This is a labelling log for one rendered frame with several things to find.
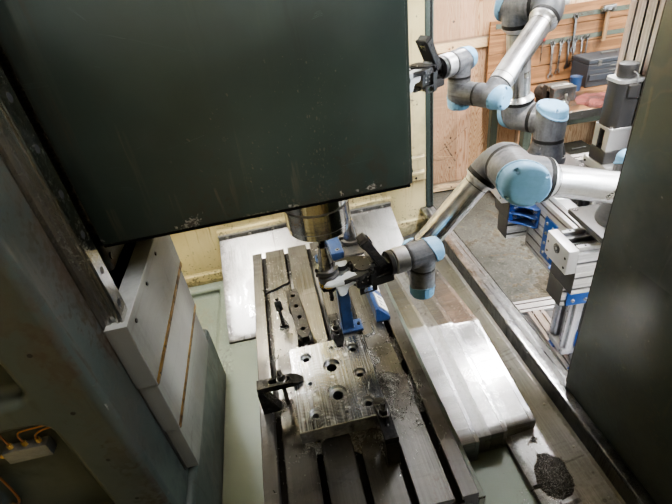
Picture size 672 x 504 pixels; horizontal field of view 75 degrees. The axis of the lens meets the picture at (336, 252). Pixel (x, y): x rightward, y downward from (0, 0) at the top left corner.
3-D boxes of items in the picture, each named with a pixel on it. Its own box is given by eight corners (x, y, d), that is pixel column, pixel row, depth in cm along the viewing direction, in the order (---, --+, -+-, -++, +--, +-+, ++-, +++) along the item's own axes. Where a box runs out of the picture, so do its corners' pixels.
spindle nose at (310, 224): (280, 220, 114) (271, 178, 107) (337, 203, 117) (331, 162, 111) (298, 250, 101) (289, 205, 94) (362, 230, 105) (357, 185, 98)
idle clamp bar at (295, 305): (300, 300, 166) (297, 287, 163) (316, 348, 145) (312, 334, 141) (287, 304, 165) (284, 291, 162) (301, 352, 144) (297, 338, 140)
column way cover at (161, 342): (213, 340, 154) (162, 213, 125) (204, 468, 115) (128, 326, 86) (199, 343, 154) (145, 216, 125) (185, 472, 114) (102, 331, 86)
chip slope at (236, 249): (393, 243, 240) (390, 201, 225) (441, 331, 182) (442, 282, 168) (231, 277, 232) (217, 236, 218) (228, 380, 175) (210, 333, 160)
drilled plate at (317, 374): (363, 344, 138) (362, 333, 136) (389, 423, 114) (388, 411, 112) (291, 361, 136) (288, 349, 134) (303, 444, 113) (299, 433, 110)
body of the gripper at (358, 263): (358, 296, 121) (398, 283, 123) (356, 271, 116) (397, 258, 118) (348, 281, 127) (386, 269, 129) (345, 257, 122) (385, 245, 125)
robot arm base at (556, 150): (553, 150, 186) (557, 127, 180) (572, 164, 173) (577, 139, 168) (518, 155, 186) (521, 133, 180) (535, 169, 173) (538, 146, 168)
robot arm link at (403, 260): (411, 253, 119) (397, 239, 126) (396, 258, 118) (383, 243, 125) (412, 275, 124) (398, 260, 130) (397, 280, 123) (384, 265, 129)
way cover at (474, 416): (434, 276, 212) (434, 249, 203) (539, 444, 138) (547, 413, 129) (374, 289, 209) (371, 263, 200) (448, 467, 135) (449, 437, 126)
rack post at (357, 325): (360, 319, 153) (351, 250, 137) (364, 330, 149) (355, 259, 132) (332, 325, 153) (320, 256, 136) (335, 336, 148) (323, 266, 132)
